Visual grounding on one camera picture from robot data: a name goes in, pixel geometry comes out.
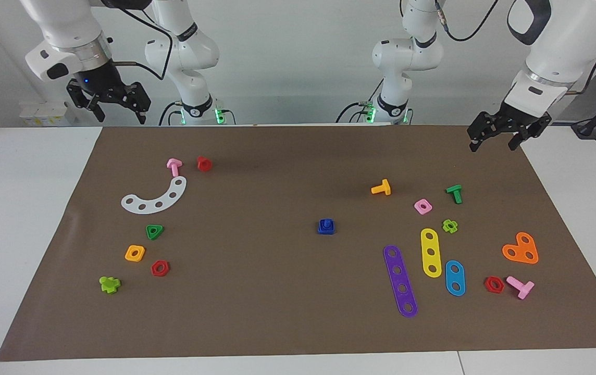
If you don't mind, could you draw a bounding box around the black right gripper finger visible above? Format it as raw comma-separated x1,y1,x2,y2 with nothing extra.
122,81,152,126
66,81,105,123

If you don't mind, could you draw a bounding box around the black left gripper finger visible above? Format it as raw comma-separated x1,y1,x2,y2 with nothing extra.
508,115,553,152
467,111,494,153

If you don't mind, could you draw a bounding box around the white cardboard box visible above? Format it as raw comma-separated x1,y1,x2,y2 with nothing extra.
19,101,77,127

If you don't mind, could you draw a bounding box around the white curved five-hole strip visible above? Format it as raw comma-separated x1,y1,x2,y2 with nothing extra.
121,176,188,215

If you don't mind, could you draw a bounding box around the orange heart-shaped plate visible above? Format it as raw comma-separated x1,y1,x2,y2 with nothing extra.
502,232,539,265

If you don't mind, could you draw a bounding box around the yellow three-hole strip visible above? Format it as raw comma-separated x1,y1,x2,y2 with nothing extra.
420,228,442,278

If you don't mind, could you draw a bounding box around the blue two-hole strip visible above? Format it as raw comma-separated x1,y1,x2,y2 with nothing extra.
445,260,466,297

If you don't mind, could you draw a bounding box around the purple four-hole strip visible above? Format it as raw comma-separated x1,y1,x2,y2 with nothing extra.
383,245,418,318

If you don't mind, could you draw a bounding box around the brown table mat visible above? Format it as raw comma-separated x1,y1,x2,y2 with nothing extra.
0,125,596,362

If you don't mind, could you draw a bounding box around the black right base cable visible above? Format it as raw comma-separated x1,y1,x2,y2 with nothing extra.
159,99,236,126

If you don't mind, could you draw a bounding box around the black base cable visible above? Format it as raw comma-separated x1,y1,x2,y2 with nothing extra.
159,99,236,126
336,78,413,124

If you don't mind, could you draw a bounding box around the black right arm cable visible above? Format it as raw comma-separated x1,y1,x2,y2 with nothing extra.
101,0,175,82

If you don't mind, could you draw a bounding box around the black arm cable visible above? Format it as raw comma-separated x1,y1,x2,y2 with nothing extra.
101,0,175,82
433,0,596,94

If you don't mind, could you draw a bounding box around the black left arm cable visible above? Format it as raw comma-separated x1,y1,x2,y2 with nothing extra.
433,0,596,94

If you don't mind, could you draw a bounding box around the black left base cable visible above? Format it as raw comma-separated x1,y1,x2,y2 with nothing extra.
336,78,413,124

